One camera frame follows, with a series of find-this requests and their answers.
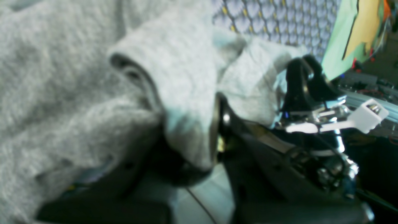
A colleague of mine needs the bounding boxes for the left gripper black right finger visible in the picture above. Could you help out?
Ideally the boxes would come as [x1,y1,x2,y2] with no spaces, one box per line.
[213,93,374,224]

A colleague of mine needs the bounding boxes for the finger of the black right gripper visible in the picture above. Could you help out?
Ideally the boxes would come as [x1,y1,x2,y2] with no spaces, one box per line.
[282,55,345,112]

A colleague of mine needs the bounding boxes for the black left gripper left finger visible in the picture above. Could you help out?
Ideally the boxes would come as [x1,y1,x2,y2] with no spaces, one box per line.
[36,134,211,224]

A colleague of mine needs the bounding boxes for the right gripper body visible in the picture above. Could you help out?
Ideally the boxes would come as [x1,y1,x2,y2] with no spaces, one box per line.
[275,95,359,199]

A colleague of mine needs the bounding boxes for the grey T-shirt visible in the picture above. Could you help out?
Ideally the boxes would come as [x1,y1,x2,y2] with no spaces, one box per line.
[1,0,307,224]

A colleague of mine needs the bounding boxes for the patterned fan-print tablecloth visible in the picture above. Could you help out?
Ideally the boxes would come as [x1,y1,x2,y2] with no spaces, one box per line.
[211,0,341,62]

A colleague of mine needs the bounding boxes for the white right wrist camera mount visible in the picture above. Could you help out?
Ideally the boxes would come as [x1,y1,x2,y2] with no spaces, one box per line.
[282,98,389,134]

